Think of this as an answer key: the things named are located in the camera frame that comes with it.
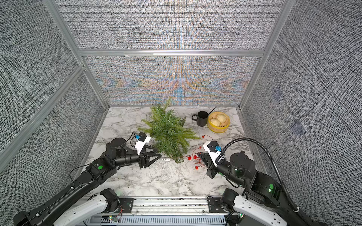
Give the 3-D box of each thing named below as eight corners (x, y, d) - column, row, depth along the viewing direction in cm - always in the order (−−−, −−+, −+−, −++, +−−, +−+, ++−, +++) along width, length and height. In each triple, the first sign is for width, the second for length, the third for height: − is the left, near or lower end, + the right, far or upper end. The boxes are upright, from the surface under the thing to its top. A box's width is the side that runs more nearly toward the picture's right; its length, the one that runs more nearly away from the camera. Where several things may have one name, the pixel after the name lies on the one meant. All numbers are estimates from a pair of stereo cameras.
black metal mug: (200, 127, 108) (202, 119, 100) (194, 121, 112) (195, 113, 104) (208, 123, 111) (210, 115, 103) (202, 117, 115) (203, 109, 107)
